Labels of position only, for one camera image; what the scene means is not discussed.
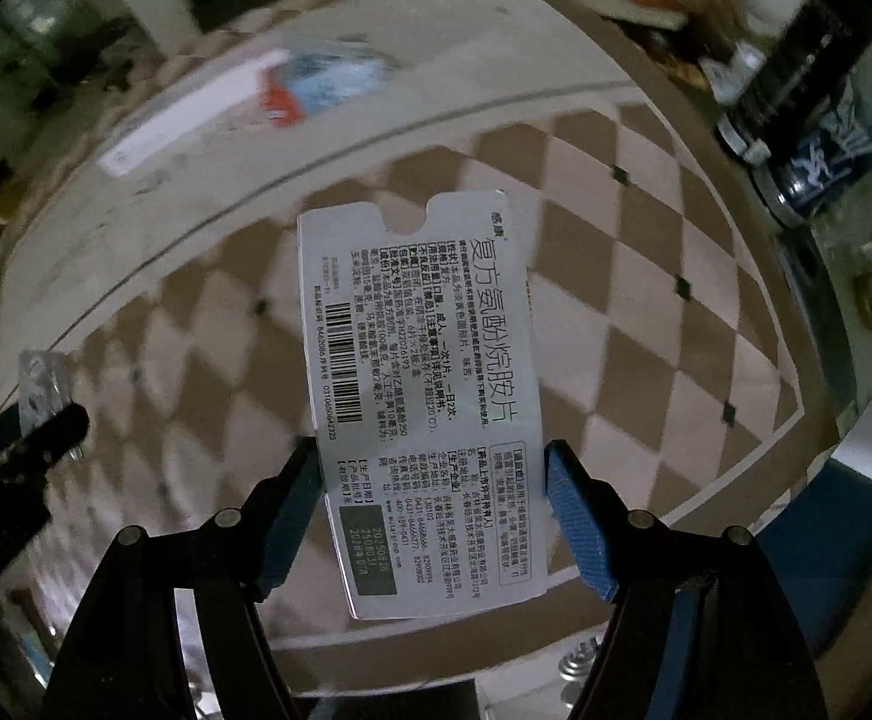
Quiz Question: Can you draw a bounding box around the silver pill blister pack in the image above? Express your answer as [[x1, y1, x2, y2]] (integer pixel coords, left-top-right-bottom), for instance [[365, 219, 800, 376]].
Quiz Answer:
[[16, 349, 72, 437]]

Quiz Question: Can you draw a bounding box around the white medicine box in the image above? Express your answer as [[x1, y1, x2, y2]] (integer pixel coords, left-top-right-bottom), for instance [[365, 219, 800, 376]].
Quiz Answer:
[[298, 190, 548, 621]]

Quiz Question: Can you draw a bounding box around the brown diamond pattern rug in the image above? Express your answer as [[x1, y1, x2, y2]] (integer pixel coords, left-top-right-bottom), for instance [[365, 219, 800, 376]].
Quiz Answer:
[[0, 0, 838, 692]]

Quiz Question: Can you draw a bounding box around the white Doctor toothpaste box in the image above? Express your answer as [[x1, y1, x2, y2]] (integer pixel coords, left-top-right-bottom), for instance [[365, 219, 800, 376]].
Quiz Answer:
[[96, 49, 290, 177]]

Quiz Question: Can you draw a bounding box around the orange blue small box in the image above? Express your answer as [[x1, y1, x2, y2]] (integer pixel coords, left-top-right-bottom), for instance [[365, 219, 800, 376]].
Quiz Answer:
[[258, 41, 399, 127]]

